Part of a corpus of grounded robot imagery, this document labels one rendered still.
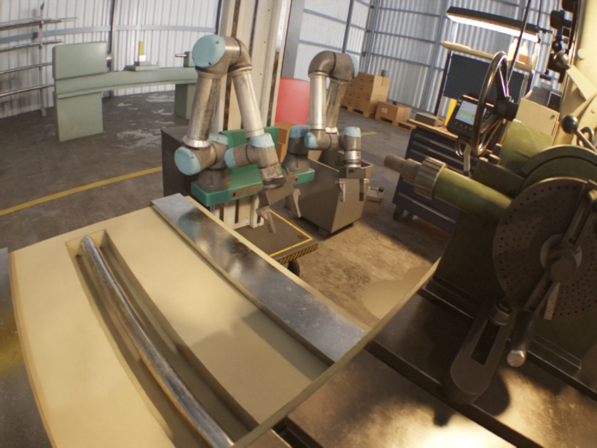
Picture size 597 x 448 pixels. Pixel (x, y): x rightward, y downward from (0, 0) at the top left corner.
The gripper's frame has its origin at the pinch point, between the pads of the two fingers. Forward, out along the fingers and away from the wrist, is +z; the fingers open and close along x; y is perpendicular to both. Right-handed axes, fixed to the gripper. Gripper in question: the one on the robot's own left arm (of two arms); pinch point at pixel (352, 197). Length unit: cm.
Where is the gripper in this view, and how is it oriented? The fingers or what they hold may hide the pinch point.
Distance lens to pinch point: 144.1
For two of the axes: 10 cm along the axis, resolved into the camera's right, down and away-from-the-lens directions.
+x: 7.8, -0.8, 6.2
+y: 6.2, 0.9, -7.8
